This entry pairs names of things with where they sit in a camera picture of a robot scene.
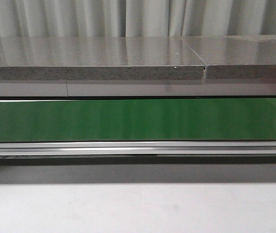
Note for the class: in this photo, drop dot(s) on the grey stone countertop slab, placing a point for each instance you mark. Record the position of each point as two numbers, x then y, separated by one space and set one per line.
97 59

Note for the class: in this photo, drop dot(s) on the green conveyor belt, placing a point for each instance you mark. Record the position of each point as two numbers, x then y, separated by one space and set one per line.
139 119

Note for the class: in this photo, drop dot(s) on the grey stone slab right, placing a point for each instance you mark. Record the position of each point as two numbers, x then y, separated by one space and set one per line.
236 57

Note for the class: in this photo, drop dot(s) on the aluminium conveyor side rail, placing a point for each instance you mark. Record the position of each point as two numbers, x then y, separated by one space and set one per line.
138 148

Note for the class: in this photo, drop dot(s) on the white pleated curtain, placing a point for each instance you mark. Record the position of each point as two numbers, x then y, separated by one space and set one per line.
115 18

